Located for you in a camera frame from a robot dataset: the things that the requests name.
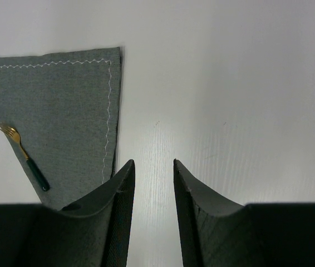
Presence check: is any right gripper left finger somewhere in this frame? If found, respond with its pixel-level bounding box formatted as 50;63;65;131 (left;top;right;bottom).
0;160;135;266

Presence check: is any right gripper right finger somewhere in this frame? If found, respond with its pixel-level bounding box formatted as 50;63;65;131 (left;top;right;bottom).
174;160;315;266

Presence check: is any grey cloth napkin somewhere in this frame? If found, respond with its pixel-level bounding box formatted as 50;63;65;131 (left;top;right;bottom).
0;47;122;210

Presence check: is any gold fork green handle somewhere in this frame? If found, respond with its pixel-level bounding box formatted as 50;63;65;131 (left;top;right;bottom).
0;123;50;192

